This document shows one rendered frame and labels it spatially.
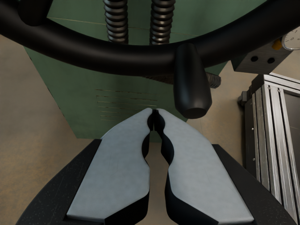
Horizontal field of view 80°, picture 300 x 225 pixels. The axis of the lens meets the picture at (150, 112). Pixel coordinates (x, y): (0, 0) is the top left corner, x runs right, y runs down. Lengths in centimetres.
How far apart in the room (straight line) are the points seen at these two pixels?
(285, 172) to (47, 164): 90
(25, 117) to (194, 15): 85
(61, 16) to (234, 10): 30
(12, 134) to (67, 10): 72
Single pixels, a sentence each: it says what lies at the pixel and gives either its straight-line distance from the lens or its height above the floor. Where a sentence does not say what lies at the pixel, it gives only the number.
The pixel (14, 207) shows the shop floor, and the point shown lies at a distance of 89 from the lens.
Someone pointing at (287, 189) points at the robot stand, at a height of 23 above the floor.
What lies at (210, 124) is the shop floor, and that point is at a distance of 100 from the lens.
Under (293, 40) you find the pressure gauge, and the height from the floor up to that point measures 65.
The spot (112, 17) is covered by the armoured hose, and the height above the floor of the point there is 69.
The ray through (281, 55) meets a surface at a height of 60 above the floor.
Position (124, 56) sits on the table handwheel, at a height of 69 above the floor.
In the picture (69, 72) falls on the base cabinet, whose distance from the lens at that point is 49.
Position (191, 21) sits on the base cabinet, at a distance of 37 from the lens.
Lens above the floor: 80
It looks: 59 degrees down
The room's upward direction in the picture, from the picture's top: 15 degrees clockwise
